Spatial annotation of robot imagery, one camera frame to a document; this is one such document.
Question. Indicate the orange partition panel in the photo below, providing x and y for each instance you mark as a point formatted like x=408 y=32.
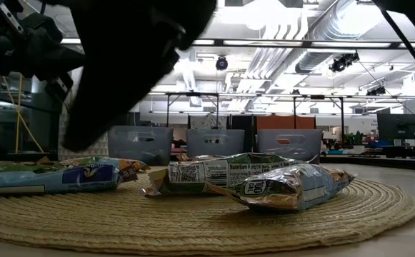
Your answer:
x=285 y=122

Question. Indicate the black ceiling track lights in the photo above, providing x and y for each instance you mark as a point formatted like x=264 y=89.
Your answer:
x=341 y=63
x=376 y=91

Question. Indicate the dark office desk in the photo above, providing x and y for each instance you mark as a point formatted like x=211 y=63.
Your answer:
x=407 y=151

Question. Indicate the green granola bar nutrition label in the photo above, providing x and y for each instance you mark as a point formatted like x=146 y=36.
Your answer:
x=200 y=175

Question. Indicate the black background rig frame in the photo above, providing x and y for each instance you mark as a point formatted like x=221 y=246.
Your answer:
x=193 y=94
x=318 y=96

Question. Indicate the black computer monitor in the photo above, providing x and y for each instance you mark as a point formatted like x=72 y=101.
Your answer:
x=398 y=126

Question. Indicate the light blue orange granola bar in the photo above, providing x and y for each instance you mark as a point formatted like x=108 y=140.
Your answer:
x=300 y=189

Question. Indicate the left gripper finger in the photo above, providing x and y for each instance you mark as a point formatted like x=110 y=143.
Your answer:
x=62 y=68
x=66 y=56

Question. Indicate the grey translucent plastic bin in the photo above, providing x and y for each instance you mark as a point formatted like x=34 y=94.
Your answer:
x=307 y=141
x=196 y=146
x=157 y=150

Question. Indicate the black ceiling spotlight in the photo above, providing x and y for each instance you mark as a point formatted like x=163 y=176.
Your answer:
x=221 y=63

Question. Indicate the silver ventilation duct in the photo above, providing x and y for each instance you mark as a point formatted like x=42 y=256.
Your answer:
x=318 y=53

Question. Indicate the small plant in white pot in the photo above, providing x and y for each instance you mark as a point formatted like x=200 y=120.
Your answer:
x=358 y=148

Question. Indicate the round woven straw placemat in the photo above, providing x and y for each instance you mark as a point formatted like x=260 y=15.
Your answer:
x=157 y=225

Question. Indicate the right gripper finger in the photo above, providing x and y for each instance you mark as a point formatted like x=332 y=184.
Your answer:
x=114 y=100

